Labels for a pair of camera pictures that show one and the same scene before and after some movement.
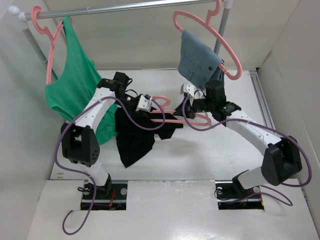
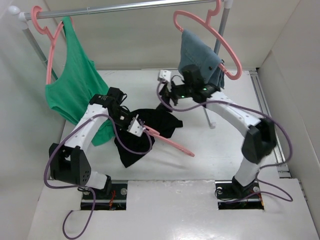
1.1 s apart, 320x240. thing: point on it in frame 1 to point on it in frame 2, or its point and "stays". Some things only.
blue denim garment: x=197 y=62 stays
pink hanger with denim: x=205 y=23 stays
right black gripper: x=189 y=114 to x=166 y=92
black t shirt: x=135 y=130 stays
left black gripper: x=137 y=97 to x=131 y=116
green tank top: x=77 y=81 stays
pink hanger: x=203 y=123 to x=155 y=133
